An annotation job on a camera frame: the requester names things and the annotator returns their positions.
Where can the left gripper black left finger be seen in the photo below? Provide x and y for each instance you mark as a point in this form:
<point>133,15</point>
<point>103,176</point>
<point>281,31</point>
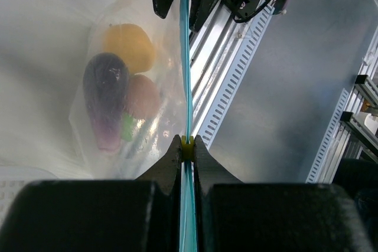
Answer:
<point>99,215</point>

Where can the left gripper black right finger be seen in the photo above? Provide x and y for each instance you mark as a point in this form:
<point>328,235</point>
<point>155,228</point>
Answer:
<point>237,216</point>

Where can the yellow toy lemon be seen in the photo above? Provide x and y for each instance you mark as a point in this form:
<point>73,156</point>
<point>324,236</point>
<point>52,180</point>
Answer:
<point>132,44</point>

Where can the green toy vegetable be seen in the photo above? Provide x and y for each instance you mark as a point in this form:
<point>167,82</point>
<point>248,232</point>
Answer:
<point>128,126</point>

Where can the purple toy eggplant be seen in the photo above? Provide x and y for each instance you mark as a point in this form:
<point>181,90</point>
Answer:
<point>105,81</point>

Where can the peach coloured egg toy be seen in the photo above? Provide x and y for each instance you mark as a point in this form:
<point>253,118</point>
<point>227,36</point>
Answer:
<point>142,98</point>

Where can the clear zip top bag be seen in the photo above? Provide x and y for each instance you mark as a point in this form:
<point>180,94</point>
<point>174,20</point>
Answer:
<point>151,137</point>

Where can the white perforated plastic basket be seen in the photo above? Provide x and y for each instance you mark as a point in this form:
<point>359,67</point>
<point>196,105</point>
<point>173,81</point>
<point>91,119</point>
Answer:
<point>15,177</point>

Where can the aluminium mounting rail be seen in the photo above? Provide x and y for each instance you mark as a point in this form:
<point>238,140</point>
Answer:
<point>210,48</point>

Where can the white slotted cable duct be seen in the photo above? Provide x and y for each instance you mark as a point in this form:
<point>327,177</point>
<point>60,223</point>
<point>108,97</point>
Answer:
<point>225,83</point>

